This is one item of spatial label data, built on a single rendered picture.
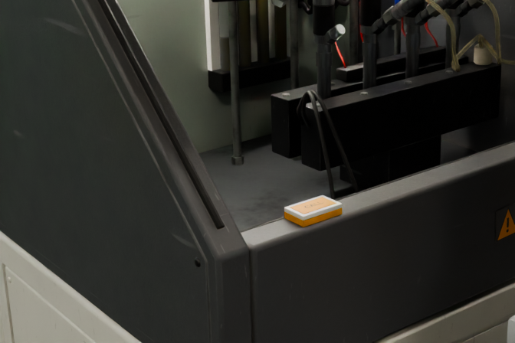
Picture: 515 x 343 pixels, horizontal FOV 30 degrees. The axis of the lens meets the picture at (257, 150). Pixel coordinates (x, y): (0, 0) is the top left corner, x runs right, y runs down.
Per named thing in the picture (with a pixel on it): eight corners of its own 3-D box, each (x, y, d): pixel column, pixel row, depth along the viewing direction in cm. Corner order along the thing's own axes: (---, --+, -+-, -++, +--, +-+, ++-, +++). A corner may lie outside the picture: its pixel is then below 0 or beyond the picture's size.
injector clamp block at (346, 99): (320, 223, 123) (319, 109, 118) (272, 200, 130) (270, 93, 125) (496, 162, 142) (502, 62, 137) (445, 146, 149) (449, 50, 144)
